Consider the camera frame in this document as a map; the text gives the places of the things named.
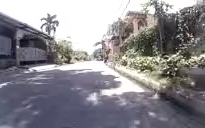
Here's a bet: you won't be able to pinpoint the pale concrete ramp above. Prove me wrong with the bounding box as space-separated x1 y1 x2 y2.
23 63 62 74

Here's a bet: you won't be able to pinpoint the concrete kerb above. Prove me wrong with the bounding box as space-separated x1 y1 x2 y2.
112 64 205 118

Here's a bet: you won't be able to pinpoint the pink building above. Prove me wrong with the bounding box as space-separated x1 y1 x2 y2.
102 10 158 63

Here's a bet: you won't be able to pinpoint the palm tree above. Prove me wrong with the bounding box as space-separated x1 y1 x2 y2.
40 13 60 38

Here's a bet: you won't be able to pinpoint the grey asphalt road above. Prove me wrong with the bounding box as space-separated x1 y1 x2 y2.
0 60 205 128

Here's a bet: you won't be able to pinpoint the low house with dark roof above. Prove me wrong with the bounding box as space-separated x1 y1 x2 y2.
0 7 56 72

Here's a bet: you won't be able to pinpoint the overgrown hedge with pale flowers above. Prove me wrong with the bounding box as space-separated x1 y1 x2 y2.
118 0 205 88

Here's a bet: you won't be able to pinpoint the green bushes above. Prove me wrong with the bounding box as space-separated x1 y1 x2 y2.
52 38 92 65

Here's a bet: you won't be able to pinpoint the overhead wires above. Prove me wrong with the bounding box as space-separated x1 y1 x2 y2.
118 0 133 20

